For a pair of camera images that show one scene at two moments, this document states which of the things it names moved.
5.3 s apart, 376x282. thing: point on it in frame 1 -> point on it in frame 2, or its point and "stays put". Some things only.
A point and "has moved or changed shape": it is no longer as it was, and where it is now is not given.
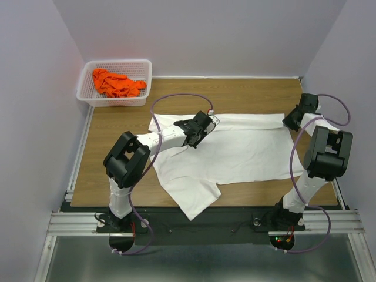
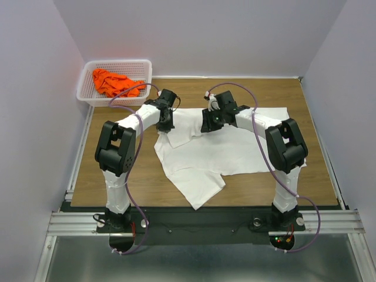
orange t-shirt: x=117 y=85 stays put
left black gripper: x=203 y=134 -> x=167 y=127
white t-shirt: x=241 y=147 has moved or changed shape
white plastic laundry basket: x=137 y=70 stays put
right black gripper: x=288 y=121 -> x=207 y=124
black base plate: x=164 y=226 stays put
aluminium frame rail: x=67 y=224 stays put
